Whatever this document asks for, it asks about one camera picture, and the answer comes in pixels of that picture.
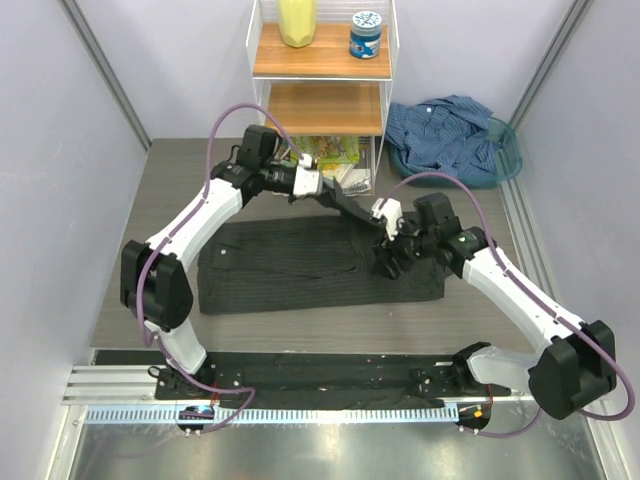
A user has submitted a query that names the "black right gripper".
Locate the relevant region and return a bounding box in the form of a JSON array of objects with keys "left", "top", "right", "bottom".
[{"left": 372, "top": 214, "right": 437, "bottom": 281}]

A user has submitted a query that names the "black pinstripe long sleeve shirt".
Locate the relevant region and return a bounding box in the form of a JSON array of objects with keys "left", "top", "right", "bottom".
[{"left": 197, "top": 182, "right": 447, "bottom": 316}]

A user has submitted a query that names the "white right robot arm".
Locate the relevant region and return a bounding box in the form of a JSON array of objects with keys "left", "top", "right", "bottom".
[{"left": 372, "top": 193, "right": 617, "bottom": 419}]

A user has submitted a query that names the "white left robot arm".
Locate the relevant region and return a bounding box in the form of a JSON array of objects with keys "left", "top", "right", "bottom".
[{"left": 120, "top": 125, "right": 344, "bottom": 399}]

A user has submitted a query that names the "stack of books and papers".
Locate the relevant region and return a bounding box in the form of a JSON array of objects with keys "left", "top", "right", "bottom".
[{"left": 278, "top": 137, "right": 373, "bottom": 198}]

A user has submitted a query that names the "blue checked long sleeve shirt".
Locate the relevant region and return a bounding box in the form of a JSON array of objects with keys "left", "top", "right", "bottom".
[{"left": 385, "top": 95, "right": 495, "bottom": 180}]

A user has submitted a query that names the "teal plastic basin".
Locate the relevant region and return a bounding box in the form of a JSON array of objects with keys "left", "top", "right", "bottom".
[{"left": 388, "top": 117, "right": 523, "bottom": 189}]

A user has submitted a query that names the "blue lidded jar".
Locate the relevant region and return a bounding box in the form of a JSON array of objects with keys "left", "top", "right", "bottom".
[{"left": 349, "top": 11, "right": 383, "bottom": 59}]

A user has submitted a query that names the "yellow vase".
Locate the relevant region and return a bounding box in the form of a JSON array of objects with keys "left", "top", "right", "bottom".
[{"left": 276, "top": 0, "right": 317, "bottom": 48}]

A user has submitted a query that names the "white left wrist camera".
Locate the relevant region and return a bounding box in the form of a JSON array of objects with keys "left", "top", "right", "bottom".
[{"left": 292, "top": 153, "right": 323, "bottom": 198}]

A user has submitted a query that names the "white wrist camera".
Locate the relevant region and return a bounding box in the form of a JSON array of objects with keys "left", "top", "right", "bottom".
[
  {"left": 292, "top": 153, "right": 323, "bottom": 198},
  {"left": 371, "top": 198, "right": 403, "bottom": 241}
]

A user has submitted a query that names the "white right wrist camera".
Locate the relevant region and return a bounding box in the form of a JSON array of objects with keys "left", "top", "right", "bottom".
[{"left": 371, "top": 198, "right": 403, "bottom": 241}]

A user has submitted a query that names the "white wire wooden shelf unit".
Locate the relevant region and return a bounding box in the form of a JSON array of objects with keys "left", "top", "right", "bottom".
[{"left": 245, "top": 1, "right": 400, "bottom": 195}]

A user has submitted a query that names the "perforated metal rail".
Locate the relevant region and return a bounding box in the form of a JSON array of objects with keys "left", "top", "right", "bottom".
[{"left": 85, "top": 404, "right": 459, "bottom": 426}]

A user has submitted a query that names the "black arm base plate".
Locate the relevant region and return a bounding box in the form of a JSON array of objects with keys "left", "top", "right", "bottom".
[{"left": 154, "top": 349, "right": 511, "bottom": 412}]

